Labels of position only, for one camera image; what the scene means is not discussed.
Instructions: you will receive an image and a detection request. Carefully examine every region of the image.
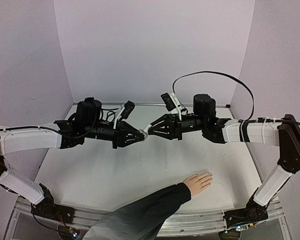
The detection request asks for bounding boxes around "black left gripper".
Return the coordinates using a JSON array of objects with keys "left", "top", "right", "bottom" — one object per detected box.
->
[{"left": 84, "top": 120, "right": 145, "bottom": 149}]

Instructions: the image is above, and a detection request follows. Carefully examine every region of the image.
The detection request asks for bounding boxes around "glitter nail polish bottle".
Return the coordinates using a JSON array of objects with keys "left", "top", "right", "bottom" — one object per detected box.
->
[{"left": 138, "top": 129, "right": 149, "bottom": 141}]

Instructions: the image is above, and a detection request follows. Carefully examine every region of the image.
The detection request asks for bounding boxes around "white nail polish cap brush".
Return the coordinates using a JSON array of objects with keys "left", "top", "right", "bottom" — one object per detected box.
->
[{"left": 143, "top": 123, "right": 152, "bottom": 133}]

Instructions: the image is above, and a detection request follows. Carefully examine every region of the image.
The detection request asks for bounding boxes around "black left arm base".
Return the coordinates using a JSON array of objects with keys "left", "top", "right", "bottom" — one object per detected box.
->
[{"left": 31, "top": 183, "right": 75, "bottom": 225}]

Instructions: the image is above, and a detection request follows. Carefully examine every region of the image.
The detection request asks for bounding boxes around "dark sleeved forearm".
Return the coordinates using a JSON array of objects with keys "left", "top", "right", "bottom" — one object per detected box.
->
[{"left": 83, "top": 183, "right": 191, "bottom": 240}]

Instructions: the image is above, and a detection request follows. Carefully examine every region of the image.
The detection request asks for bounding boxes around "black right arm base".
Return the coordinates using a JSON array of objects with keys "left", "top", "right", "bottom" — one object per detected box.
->
[{"left": 223, "top": 200, "right": 270, "bottom": 230}]

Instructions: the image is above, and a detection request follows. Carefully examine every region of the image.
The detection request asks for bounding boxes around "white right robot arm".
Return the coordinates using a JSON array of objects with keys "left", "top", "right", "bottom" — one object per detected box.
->
[{"left": 145, "top": 93, "right": 300, "bottom": 207}]

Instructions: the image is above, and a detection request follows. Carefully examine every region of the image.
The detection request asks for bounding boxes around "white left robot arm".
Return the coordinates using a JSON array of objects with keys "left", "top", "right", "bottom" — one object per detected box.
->
[{"left": 0, "top": 97, "right": 146, "bottom": 219}]

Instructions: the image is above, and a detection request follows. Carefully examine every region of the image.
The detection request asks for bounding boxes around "mannequin hand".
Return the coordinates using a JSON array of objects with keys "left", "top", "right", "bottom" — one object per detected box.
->
[{"left": 183, "top": 172, "right": 213, "bottom": 197}]

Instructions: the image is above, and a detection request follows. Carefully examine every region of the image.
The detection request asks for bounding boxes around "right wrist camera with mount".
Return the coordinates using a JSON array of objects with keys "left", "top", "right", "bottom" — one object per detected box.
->
[{"left": 160, "top": 92, "right": 186, "bottom": 120}]

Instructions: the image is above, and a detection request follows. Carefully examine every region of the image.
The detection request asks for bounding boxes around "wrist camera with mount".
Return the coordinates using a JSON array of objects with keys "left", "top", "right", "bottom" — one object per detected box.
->
[
  {"left": 113, "top": 100, "right": 135, "bottom": 129},
  {"left": 160, "top": 92, "right": 186, "bottom": 120}
]

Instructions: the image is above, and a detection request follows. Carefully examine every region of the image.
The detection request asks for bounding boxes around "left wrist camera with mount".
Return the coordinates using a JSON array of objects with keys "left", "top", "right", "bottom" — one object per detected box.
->
[{"left": 113, "top": 100, "right": 135, "bottom": 129}]

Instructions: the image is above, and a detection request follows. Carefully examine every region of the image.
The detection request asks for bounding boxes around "aluminium table frame rail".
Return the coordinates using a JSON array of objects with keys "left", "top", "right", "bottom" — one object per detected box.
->
[{"left": 4, "top": 198, "right": 292, "bottom": 240}]

